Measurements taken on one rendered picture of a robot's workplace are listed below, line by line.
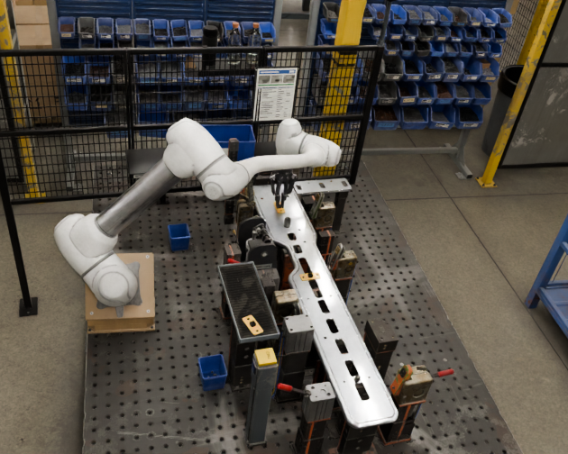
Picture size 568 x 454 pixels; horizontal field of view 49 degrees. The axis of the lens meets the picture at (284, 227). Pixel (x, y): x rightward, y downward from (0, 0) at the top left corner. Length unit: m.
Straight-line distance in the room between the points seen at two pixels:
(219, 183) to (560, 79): 3.53
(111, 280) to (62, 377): 1.22
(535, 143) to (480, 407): 3.10
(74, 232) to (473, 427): 1.70
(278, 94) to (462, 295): 1.87
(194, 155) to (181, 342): 0.88
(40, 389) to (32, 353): 0.25
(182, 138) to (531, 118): 3.55
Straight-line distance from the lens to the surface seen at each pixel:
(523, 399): 3.83
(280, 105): 3.28
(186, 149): 2.20
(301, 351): 2.32
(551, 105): 5.32
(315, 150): 2.58
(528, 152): 5.47
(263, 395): 2.19
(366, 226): 3.42
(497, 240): 4.85
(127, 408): 2.52
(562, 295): 4.33
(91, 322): 2.72
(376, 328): 2.42
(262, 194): 3.01
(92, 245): 2.44
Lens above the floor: 2.75
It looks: 38 degrees down
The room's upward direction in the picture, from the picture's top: 8 degrees clockwise
